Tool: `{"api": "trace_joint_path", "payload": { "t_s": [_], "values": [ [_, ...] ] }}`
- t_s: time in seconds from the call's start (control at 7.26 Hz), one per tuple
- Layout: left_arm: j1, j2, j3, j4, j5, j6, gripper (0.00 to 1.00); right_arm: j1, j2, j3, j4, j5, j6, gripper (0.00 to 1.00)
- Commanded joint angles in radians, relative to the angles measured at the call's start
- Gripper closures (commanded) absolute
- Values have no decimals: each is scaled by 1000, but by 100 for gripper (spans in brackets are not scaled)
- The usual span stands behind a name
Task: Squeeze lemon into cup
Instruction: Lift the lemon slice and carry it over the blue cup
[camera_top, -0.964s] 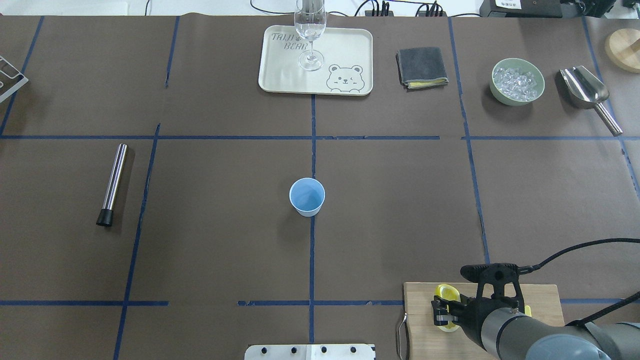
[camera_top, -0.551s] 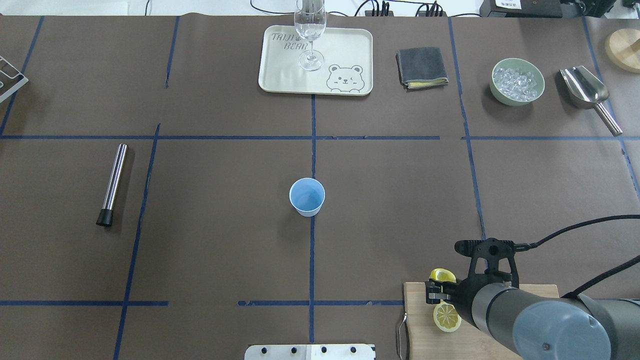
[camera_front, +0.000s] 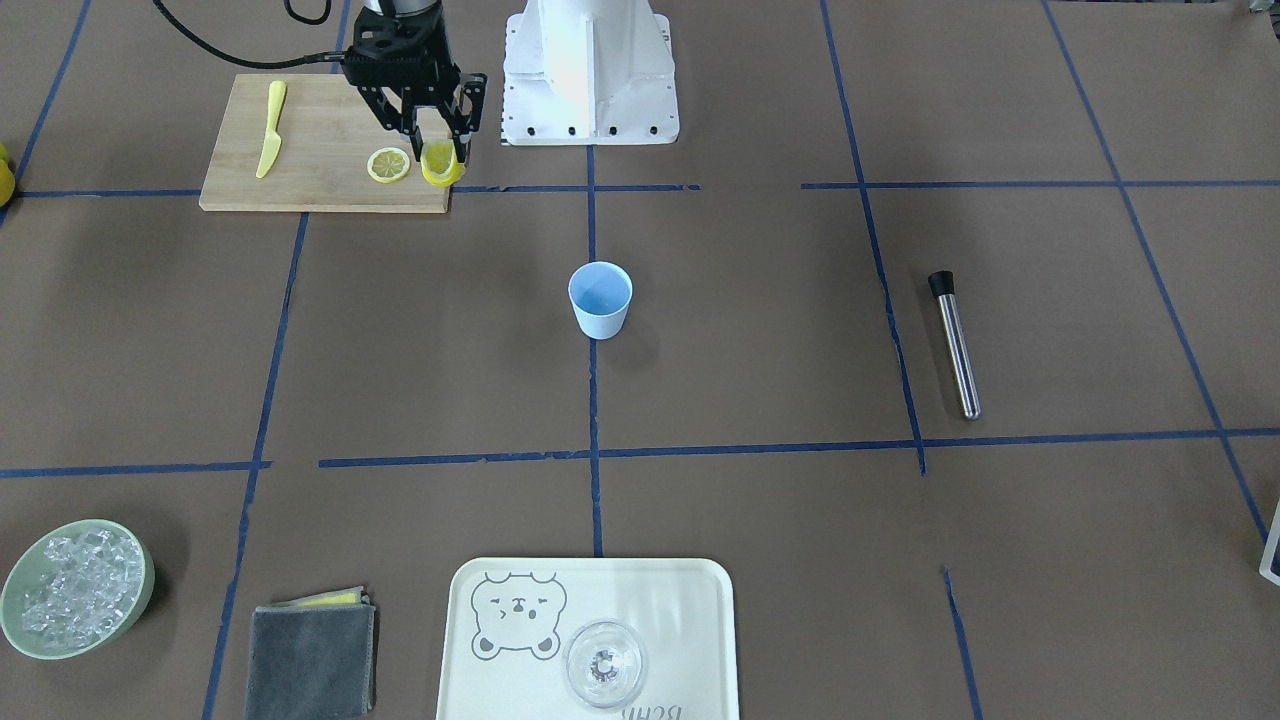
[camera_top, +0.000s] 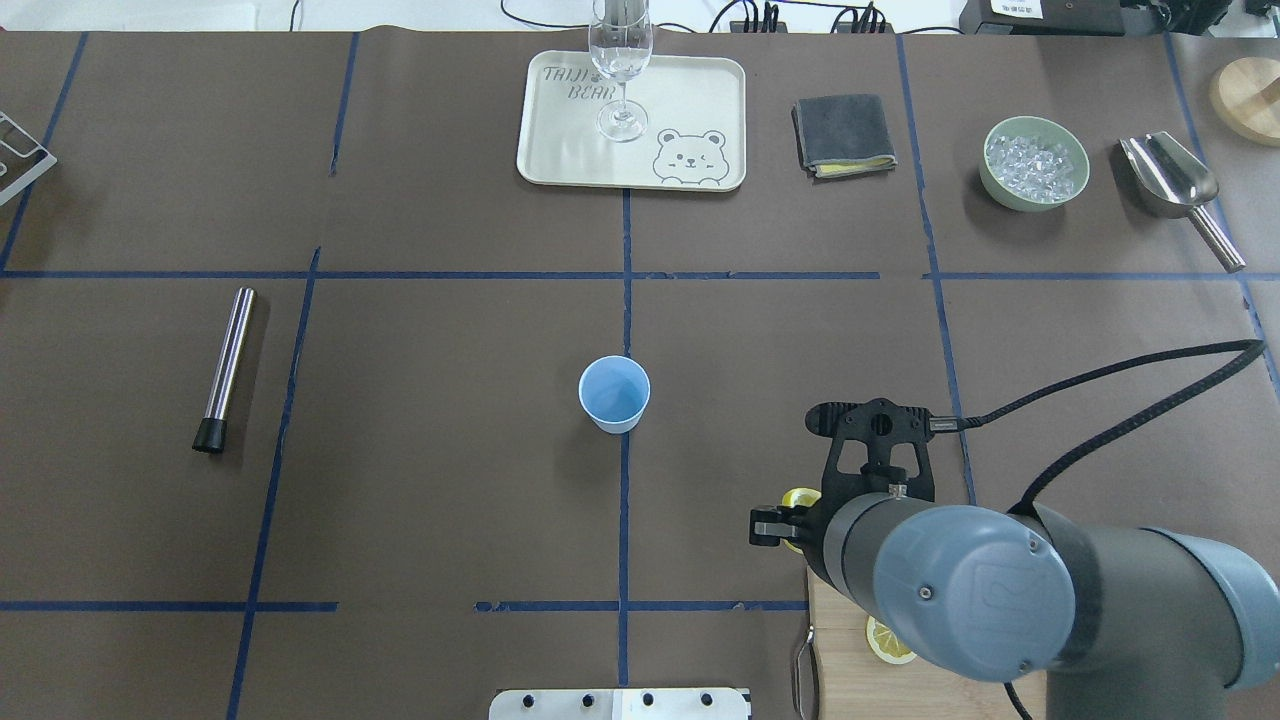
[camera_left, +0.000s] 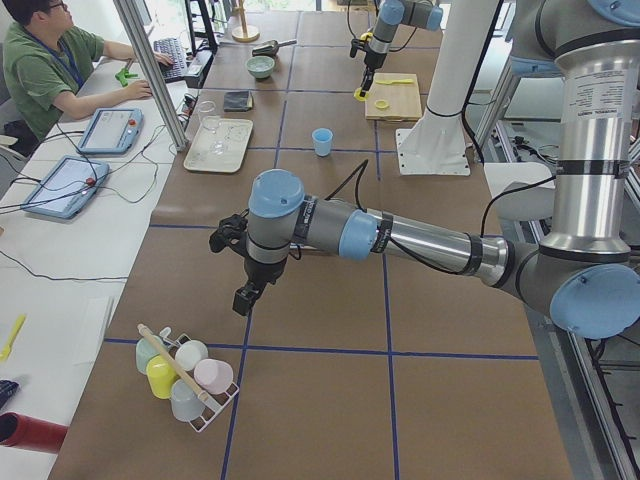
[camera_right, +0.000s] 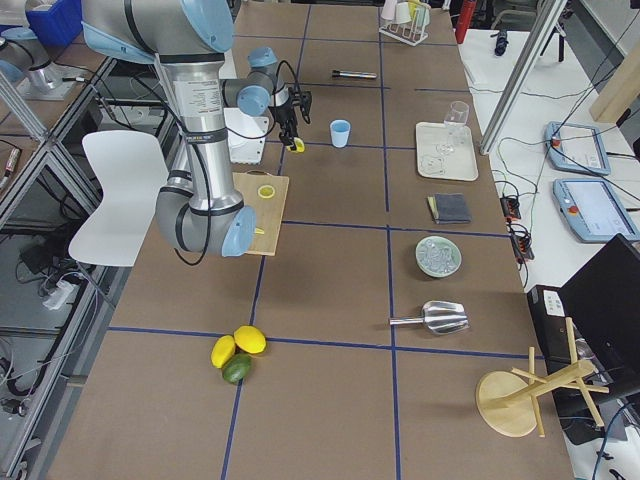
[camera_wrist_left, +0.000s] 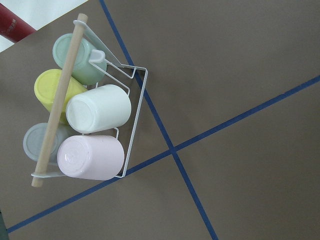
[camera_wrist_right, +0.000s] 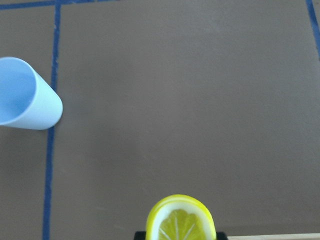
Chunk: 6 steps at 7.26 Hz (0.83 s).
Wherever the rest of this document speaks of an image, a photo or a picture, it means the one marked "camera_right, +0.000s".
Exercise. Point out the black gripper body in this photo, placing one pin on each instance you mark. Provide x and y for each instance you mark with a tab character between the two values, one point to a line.
285	118

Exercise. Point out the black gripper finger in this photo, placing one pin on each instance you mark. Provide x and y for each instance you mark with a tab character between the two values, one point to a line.
288	140

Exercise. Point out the steel muddler black tip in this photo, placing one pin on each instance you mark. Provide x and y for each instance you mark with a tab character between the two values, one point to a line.
355	75

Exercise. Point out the yellow lemon slice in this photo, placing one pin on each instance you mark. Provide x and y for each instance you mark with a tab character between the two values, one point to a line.
297	145
266	191

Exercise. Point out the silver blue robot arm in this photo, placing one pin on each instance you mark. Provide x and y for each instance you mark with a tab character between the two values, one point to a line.
24	57
199	209

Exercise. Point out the light blue plastic cup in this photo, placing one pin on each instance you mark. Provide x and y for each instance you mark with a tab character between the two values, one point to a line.
340	131

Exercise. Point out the white cup rack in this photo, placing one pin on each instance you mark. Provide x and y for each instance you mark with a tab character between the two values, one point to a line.
405	21

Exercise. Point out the yellow lemon upper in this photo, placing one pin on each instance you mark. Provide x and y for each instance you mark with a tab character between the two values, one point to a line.
250	339

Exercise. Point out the yellow lemon left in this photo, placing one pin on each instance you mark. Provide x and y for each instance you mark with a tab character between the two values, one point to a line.
222	351

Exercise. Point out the wooden cup tree stand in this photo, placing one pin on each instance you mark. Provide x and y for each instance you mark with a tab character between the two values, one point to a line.
508	401

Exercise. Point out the bamboo cutting board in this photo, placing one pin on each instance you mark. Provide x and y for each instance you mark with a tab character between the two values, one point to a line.
269	213

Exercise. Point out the cream bear tray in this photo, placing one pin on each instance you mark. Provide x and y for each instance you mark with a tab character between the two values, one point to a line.
440	156

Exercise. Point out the white plastic chair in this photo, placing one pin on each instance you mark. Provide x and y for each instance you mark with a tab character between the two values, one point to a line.
131	169

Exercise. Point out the clear wine glass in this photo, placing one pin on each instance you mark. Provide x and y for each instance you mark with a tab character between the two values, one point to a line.
454	120

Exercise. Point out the grey folded cloth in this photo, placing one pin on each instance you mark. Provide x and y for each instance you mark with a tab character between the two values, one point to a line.
449	208

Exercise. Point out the green bowl of ice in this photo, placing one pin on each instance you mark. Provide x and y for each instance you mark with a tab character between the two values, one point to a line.
437	256

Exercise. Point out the red fire extinguisher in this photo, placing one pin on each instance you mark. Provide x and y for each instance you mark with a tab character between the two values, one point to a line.
464	20

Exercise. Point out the green lime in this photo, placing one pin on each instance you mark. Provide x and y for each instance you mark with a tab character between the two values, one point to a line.
237	368

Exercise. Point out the steel ice scoop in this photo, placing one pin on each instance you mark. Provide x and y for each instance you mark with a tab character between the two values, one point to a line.
438	317

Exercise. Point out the blue storage bin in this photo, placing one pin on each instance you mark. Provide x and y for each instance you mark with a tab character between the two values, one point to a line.
55	23

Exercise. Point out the upper teach pendant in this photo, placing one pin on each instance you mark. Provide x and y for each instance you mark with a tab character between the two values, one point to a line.
576	148

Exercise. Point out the teach pendant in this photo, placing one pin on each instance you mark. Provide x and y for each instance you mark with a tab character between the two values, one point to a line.
592	210
576	148

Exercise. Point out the lower teach pendant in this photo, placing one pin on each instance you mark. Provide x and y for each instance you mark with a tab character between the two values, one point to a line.
592	210

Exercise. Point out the black laptop computer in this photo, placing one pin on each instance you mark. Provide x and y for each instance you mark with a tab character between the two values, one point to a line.
602	299

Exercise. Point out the aluminium frame post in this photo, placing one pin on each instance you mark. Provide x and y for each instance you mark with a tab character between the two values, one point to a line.
541	30

